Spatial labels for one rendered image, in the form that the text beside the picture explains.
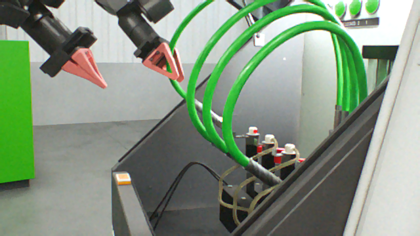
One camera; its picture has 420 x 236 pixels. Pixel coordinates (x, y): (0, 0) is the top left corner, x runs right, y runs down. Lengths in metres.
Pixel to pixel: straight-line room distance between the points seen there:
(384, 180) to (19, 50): 3.67
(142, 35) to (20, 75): 3.08
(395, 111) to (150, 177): 0.76
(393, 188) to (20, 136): 3.74
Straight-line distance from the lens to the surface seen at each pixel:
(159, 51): 0.94
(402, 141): 0.53
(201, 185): 1.21
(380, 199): 0.54
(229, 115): 0.59
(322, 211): 0.57
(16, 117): 4.04
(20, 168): 4.14
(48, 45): 0.79
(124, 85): 7.48
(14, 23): 0.78
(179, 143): 1.17
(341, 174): 0.57
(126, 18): 1.01
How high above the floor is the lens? 1.27
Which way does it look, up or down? 9 degrees down
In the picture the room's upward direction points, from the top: 1 degrees clockwise
